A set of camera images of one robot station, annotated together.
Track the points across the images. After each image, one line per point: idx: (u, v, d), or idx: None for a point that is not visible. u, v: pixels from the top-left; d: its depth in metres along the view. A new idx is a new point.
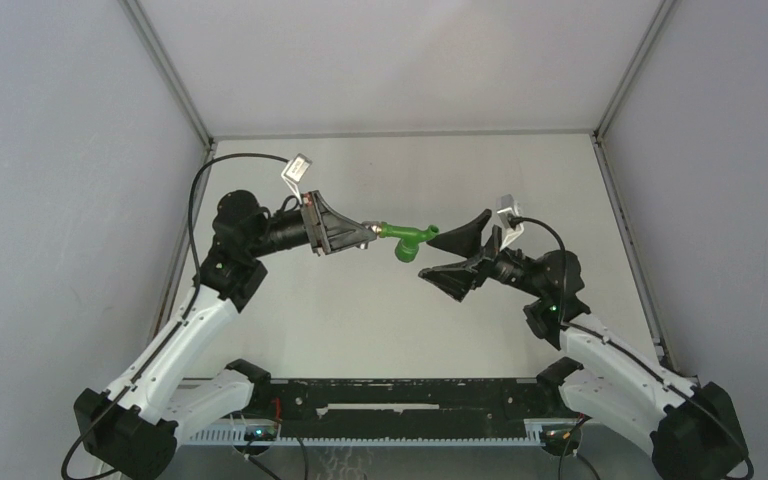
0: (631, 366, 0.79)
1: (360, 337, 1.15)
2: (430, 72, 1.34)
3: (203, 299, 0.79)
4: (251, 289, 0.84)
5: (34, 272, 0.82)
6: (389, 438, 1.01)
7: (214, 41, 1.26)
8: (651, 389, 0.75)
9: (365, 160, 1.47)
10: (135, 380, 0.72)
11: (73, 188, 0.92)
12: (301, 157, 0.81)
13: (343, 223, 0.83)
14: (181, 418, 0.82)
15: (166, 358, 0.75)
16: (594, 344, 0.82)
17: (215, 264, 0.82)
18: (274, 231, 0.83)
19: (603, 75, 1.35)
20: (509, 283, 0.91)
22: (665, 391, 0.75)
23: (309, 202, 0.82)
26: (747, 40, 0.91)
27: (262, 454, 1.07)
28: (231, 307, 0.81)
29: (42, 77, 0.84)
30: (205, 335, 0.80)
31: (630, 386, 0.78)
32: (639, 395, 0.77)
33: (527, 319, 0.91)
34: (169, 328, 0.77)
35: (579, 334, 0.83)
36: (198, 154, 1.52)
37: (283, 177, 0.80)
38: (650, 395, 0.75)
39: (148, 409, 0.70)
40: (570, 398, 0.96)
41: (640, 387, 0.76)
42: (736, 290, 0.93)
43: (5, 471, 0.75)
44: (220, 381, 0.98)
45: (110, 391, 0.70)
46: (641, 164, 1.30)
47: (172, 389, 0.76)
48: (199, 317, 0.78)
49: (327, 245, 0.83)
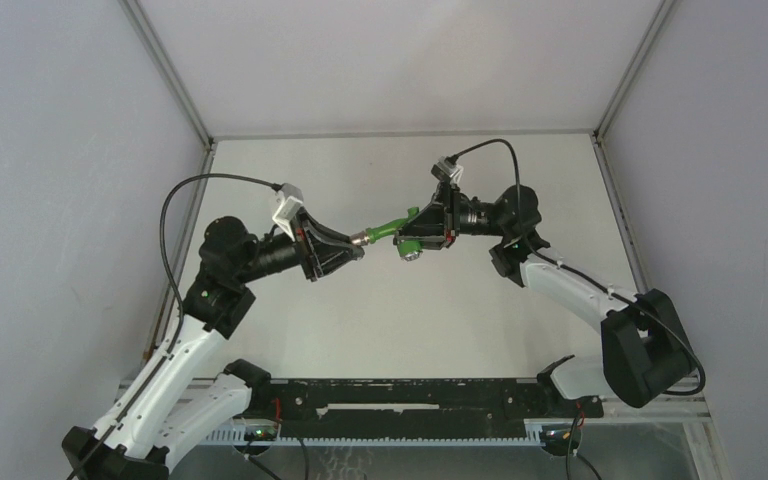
0: (580, 284, 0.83)
1: (360, 337, 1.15)
2: (430, 72, 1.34)
3: (187, 332, 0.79)
4: (238, 317, 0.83)
5: (35, 273, 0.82)
6: (389, 438, 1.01)
7: (214, 41, 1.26)
8: (596, 300, 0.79)
9: (365, 159, 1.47)
10: (121, 417, 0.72)
11: (73, 189, 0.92)
12: (292, 197, 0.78)
13: (333, 248, 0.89)
14: (172, 442, 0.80)
15: (152, 393, 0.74)
16: (550, 270, 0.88)
17: (202, 291, 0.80)
18: (266, 258, 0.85)
19: (603, 74, 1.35)
20: (477, 229, 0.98)
22: (609, 299, 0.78)
23: (301, 238, 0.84)
26: (747, 40, 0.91)
27: (262, 454, 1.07)
28: (217, 338, 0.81)
29: (41, 78, 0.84)
30: (191, 367, 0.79)
31: (580, 303, 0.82)
32: (587, 309, 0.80)
33: (497, 261, 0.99)
34: (155, 362, 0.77)
35: (536, 264, 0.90)
36: (198, 154, 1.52)
37: (276, 217, 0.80)
38: (594, 305, 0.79)
39: (136, 445, 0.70)
40: (561, 383, 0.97)
41: (586, 296, 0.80)
42: (735, 291, 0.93)
43: (7, 471, 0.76)
44: (216, 390, 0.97)
45: (96, 430, 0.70)
46: (641, 164, 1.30)
47: (161, 424, 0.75)
48: (184, 350, 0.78)
49: (318, 271, 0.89)
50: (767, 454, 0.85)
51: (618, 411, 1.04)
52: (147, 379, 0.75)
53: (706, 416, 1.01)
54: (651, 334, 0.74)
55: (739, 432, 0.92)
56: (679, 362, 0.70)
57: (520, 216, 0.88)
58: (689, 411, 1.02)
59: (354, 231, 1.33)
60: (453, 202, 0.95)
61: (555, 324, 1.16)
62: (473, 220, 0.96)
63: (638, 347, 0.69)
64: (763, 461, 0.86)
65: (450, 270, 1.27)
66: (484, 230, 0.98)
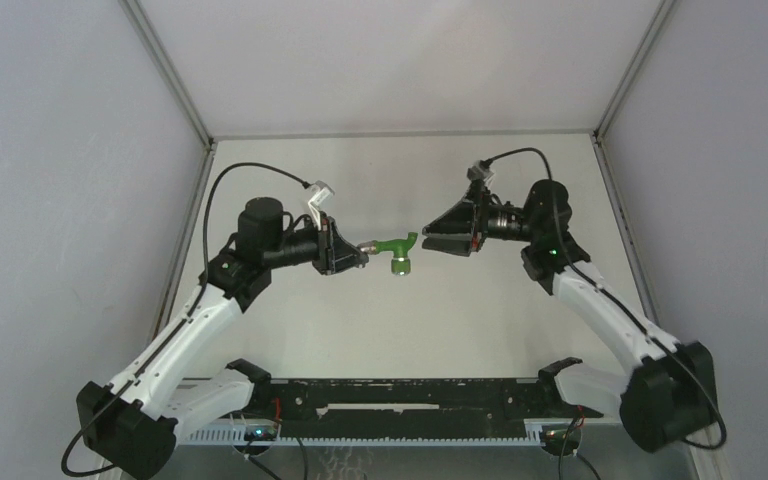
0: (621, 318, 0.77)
1: (360, 338, 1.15)
2: (430, 72, 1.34)
3: (208, 296, 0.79)
4: (255, 290, 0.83)
5: (34, 273, 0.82)
6: (390, 438, 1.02)
7: (214, 41, 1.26)
8: (633, 339, 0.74)
9: (364, 160, 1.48)
10: (138, 374, 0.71)
11: (73, 189, 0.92)
12: (327, 187, 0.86)
13: (347, 247, 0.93)
14: (182, 414, 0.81)
15: (170, 354, 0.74)
16: (587, 290, 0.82)
17: (224, 263, 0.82)
18: (290, 246, 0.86)
19: (603, 74, 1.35)
20: (505, 232, 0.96)
22: (647, 343, 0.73)
23: (325, 229, 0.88)
26: (747, 39, 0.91)
27: (262, 454, 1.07)
28: (235, 307, 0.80)
29: (41, 79, 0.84)
30: (209, 332, 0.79)
31: (614, 337, 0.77)
32: (621, 346, 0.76)
33: (529, 267, 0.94)
34: (174, 323, 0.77)
35: (572, 279, 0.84)
36: (198, 153, 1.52)
37: (308, 206, 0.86)
38: (630, 344, 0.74)
39: (151, 403, 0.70)
40: (564, 388, 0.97)
41: (623, 334, 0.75)
42: (735, 290, 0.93)
43: (4, 470, 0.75)
44: (221, 380, 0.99)
45: (113, 384, 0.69)
46: (641, 164, 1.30)
47: (175, 387, 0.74)
48: (204, 314, 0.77)
49: (331, 269, 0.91)
50: None
51: None
52: (167, 339, 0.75)
53: None
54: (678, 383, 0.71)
55: (741, 433, 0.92)
56: (700, 416, 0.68)
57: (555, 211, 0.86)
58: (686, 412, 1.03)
59: (354, 231, 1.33)
60: (482, 201, 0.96)
61: (555, 324, 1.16)
62: (504, 224, 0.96)
63: (668, 401, 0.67)
64: (763, 462, 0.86)
65: (449, 270, 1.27)
66: (516, 236, 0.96)
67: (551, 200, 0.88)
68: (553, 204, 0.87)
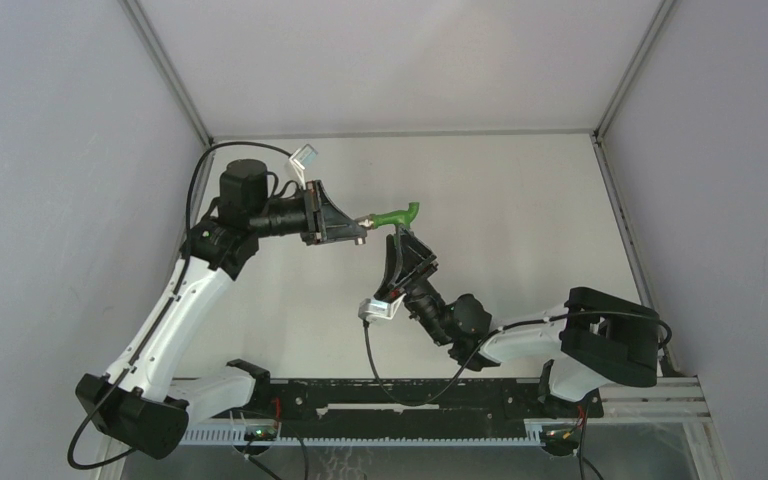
0: (525, 329, 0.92)
1: (360, 337, 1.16)
2: (430, 73, 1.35)
3: (194, 271, 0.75)
4: (243, 254, 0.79)
5: (35, 273, 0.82)
6: (390, 438, 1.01)
7: (215, 41, 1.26)
8: (545, 334, 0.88)
9: (365, 159, 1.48)
10: (134, 361, 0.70)
11: (72, 188, 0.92)
12: (308, 145, 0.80)
13: (339, 214, 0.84)
14: (190, 400, 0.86)
15: (162, 335, 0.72)
16: (495, 338, 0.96)
17: (203, 233, 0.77)
18: (274, 214, 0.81)
19: (603, 75, 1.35)
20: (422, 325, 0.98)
22: (553, 326, 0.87)
23: (312, 191, 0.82)
26: (748, 38, 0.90)
27: (262, 454, 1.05)
28: (224, 276, 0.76)
29: (42, 81, 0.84)
30: (202, 308, 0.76)
31: (541, 345, 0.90)
32: (549, 344, 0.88)
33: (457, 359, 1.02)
34: (162, 303, 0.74)
35: (488, 343, 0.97)
36: (197, 153, 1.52)
37: (291, 162, 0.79)
38: (548, 338, 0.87)
39: (151, 388, 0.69)
40: (566, 395, 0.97)
41: (538, 338, 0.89)
42: (734, 292, 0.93)
43: (2, 471, 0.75)
44: (224, 374, 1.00)
45: (109, 374, 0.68)
46: (641, 164, 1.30)
47: (177, 364, 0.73)
48: (191, 289, 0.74)
49: (322, 234, 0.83)
50: (767, 456, 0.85)
51: (618, 411, 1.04)
52: (157, 321, 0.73)
53: (706, 416, 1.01)
54: (609, 322, 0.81)
55: (743, 434, 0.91)
56: (643, 325, 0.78)
57: (478, 328, 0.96)
58: (690, 411, 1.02)
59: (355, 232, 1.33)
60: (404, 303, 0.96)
61: None
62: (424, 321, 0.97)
63: (608, 343, 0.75)
64: (764, 462, 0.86)
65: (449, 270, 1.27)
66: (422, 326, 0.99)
67: (479, 317, 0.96)
68: (472, 317, 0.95)
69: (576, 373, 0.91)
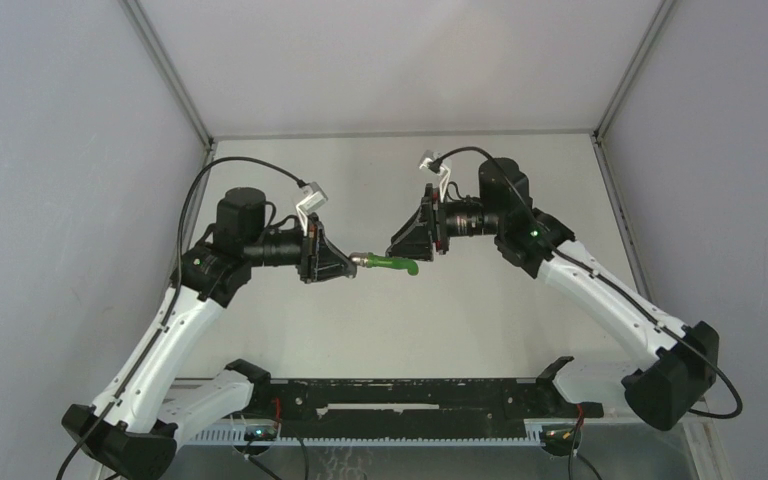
0: (624, 305, 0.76)
1: (360, 338, 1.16)
2: (430, 71, 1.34)
3: (182, 302, 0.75)
4: (234, 283, 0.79)
5: (32, 272, 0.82)
6: (389, 438, 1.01)
7: (215, 41, 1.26)
8: (642, 329, 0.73)
9: (365, 160, 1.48)
10: (119, 393, 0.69)
11: (72, 187, 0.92)
12: (318, 190, 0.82)
13: (336, 258, 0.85)
14: (181, 420, 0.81)
15: (148, 369, 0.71)
16: (581, 277, 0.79)
17: (195, 260, 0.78)
18: (270, 245, 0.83)
19: (603, 74, 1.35)
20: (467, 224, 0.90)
22: (657, 332, 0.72)
23: (313, 235, 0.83)
26: (747, 42, 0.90)
27: (262, 454, 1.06)
28: (214, 305, 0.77)
29: (41, 81, 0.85)
30: (190, 339, 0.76)
31: (619, 326, 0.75)
32: (632, 338, 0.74)
33: (505, 251, 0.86)
34: (149, 335, 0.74)
35: (565, 265, 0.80)
36: (198, 154, 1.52)
37: (298, 205, 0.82)
38: (640, 335, 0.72)
39: (136, 421, 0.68)
40: (565, 388, 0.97)
41: (631, 326, 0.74)
42: (735, 291, 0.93)
43: (3, 474, 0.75)
44: (220, 382, 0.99)
45: (95, 406, 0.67)
46: (641, 164, 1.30)
47: (163, 396, 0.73)
48: (179, 321, 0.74)
49: (312, 278, 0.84)
50: None
51: (618, 411, 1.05)
52: (144, 354, 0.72)
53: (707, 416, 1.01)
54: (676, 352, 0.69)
55: (743, 432, 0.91)
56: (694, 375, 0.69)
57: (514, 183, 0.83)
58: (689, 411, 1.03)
59: (355, 233, 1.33)
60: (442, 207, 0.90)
61: (555, 323, 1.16)
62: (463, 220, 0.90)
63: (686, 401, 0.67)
64: (763, 461, 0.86)
65: (449, 271, 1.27)
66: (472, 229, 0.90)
67: (514, 174, 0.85)
68: (507, 175, 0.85)
69: (606, 376, 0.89)
